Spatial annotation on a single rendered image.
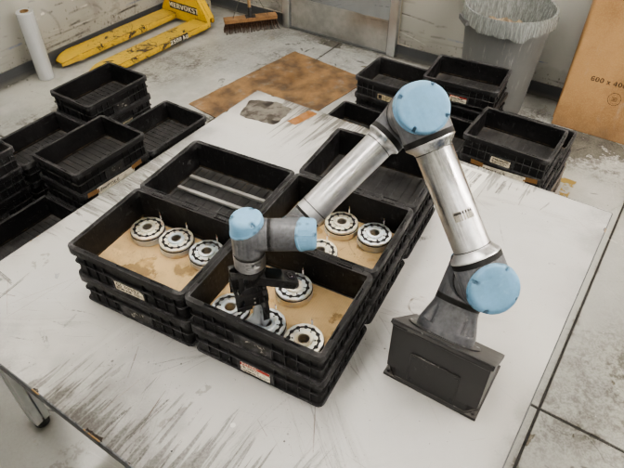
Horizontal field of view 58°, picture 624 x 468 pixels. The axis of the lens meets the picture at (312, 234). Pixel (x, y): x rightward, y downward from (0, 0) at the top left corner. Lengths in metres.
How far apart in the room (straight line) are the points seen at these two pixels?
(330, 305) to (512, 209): 0.88
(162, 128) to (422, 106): 2.12
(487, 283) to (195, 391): 0.80
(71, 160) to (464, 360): 2.06
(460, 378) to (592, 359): 1.34
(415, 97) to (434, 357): 0.62
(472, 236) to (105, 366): 1.03
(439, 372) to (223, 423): 0.55
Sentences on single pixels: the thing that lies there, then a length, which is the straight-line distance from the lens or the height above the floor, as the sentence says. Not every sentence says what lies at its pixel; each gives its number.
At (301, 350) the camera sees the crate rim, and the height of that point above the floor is 0.93.
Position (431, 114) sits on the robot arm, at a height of 1.39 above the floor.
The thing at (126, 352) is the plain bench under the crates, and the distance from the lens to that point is 1.70.
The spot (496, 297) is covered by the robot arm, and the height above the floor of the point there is 1.08.
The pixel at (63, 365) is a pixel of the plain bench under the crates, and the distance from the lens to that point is 1.73.
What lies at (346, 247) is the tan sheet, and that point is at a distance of 1.71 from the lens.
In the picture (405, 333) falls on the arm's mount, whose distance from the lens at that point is 1.42.
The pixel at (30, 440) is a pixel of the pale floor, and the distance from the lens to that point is 2.50.
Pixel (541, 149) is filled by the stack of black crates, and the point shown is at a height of 0.49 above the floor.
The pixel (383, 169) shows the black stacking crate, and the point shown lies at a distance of 2.02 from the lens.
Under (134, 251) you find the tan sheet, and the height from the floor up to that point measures 0.83.
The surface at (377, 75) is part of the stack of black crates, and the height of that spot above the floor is 0.38.
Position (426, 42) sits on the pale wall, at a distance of 4.61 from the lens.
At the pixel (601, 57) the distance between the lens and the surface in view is 4.05.
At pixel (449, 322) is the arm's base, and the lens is 1.43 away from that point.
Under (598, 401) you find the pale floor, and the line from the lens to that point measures 2.61.
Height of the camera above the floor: 2.01
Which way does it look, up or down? 43 degrees down
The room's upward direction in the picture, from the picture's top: straight up
